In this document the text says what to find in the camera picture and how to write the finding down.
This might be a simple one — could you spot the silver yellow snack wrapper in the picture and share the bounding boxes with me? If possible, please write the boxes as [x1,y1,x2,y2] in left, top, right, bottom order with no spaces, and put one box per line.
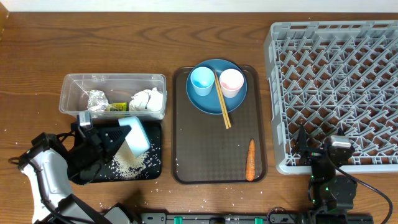
[87,90,127,118]

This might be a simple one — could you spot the light blue rice bowl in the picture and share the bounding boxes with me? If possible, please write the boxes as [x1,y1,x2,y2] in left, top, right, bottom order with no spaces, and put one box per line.
[118,116,150,157]

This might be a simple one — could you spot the white napkin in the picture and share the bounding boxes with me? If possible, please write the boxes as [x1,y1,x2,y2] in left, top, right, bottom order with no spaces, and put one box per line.
[129,87,164,113]

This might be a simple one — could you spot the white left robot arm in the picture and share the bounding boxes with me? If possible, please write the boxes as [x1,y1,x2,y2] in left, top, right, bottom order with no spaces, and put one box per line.
[16,111,146,223]

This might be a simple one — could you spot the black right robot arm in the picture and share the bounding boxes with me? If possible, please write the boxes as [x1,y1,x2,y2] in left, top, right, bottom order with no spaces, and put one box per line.
[292,126,357,223]

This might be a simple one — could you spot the black waste tray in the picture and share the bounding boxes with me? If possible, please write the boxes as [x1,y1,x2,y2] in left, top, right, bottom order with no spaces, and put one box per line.
[71,121,162,185]

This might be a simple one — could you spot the grey dishwasher rack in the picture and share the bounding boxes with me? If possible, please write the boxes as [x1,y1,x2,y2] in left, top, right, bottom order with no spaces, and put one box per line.
[264,21,397,175]

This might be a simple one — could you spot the clear plastic waste bin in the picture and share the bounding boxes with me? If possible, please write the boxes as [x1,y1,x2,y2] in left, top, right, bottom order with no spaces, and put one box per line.
[59,73,167,121]

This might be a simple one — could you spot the spilled rice pile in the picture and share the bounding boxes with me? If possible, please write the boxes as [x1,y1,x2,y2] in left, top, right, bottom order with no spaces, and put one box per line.
[109,141,161,180]

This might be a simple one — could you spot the orange carrot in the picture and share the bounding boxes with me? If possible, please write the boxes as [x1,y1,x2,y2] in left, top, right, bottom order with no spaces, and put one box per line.
[246,139,256,181]

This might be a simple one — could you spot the brown serving tray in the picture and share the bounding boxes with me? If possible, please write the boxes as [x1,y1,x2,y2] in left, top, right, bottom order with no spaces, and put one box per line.
[172,65,267,184]

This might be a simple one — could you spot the pink cup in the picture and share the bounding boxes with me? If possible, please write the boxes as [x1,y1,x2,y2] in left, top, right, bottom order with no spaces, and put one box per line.
[219,68,244,98]

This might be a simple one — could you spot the wooden chopstick right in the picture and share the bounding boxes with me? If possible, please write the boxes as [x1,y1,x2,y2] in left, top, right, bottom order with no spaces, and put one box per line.
[215,72,232,129]

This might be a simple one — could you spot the dark blue plate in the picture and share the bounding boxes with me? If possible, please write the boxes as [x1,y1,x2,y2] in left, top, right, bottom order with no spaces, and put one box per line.
[186,58,248,114]

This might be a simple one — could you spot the light blue cup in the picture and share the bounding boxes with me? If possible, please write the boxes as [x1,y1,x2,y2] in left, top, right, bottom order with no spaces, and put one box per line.
[190,67,215,96]

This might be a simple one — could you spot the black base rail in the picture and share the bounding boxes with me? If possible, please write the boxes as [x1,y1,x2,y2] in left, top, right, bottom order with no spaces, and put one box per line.
[137,213,374,224]

